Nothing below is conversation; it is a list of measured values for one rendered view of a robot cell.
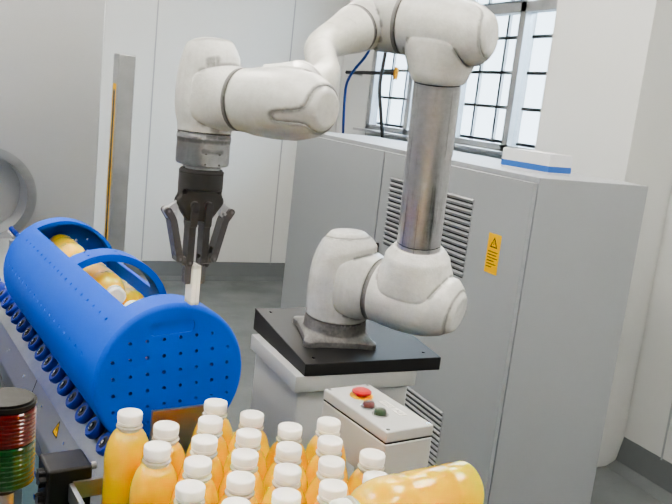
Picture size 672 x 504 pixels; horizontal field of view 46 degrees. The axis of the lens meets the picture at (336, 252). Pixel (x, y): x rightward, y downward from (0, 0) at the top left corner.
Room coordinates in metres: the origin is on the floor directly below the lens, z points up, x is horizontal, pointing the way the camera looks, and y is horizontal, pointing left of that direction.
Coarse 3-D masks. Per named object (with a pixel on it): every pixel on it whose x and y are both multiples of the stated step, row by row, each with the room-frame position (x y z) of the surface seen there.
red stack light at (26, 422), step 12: (36, 408) 0.82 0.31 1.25; (0, 420) 0.79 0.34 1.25; (12, 420) 0.79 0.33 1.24; (24, 420) 0.80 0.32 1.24; (36, 420) 0.83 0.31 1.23; (0, 432) 0.79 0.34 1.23; (12, 432) 0.79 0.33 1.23; (24, 432) 0.80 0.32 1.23; (0, 444) 0.79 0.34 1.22; (12, 444) 0.79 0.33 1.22; (24, 444) 0.80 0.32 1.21
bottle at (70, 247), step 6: (60, 234) 2.06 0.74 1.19; (54, 240) 2.03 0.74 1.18; (60, 240) 2.00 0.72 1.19; (66, 240) 1.99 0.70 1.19; (72, 240) 2.00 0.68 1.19; (60, 246) 1.96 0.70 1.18; (66, 246) 1.94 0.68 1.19; (72, 246) 1.94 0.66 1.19; (78, 246) 1.95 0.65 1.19; (66, 252) 1.92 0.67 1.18; (72, 252) 1.92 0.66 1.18; (78, 252) 1.93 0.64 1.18
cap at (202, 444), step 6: (192, 438) 1.10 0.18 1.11; (198, 438) 1.10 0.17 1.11; (204, 438) 1.10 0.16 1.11; (210, 438) 1.10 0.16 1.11; (216, 438) 1.10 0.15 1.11; (192, 444) 1.09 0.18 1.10; (198, 444) 1.08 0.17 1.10; (204, 444) 1.08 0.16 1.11; (210, 444) 1.08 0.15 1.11; (216, 444) 1.09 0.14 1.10; (192, 450) 1.09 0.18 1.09; (198, 450) 1.08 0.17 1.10; (204, 450) 1.08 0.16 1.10; (210, 450) 1.08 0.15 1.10
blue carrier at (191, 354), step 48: (48, 240) 1.88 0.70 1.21; (96, 240) 2.14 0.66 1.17; (48, 288) 1.65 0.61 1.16; (96, 288) 1.50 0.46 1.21; (144, 288) 1.90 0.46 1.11; (48, 336) 1.58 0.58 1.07; (96, 336) 1.35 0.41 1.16; (144, 336) 1.33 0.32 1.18; (192, 336) 1.38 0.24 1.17; (96, 384) 1.29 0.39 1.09; (144, 384) 1.34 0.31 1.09; (192, 384) 1.39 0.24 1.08
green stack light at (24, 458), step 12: (0, 456) 0.79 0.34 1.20; (12, 456) 0.79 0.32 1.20; (24, 456) 0.80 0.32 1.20; (0, 468) 0.79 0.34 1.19; (12, 468) 0.79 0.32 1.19; (24, 468) 0.80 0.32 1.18; (0, 480) 0.79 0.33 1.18; (12, 480) 0.79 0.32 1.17; (24, 480) 0.80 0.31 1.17; (0, 492) 0.79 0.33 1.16
